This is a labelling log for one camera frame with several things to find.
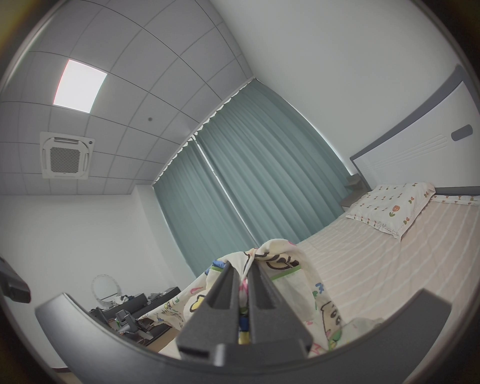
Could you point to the grey white bedside table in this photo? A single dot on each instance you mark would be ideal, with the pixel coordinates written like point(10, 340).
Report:
point(354, 197)

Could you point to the blue-green curtain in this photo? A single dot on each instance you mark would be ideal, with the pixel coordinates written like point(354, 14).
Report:
point(270, 157)
point(195, 210)

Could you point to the ceiling light panel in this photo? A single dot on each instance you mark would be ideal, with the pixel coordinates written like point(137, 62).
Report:
point(80, 86)

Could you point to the white printed pillow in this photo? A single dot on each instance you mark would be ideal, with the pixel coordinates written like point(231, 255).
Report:
point(390, 206)

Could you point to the ceiling air conditioner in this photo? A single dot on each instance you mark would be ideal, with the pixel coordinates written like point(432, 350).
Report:
point(67, 155)

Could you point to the white printed pyjama top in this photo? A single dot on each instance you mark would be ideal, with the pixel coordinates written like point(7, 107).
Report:
point(285, 270)

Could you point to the bed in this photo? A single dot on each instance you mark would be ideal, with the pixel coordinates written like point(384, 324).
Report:
point(393, 270)

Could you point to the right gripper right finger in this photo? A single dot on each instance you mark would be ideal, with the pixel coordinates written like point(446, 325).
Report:
point(270, 318)

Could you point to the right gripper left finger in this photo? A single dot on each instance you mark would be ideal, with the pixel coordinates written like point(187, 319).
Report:
point(221, 311)

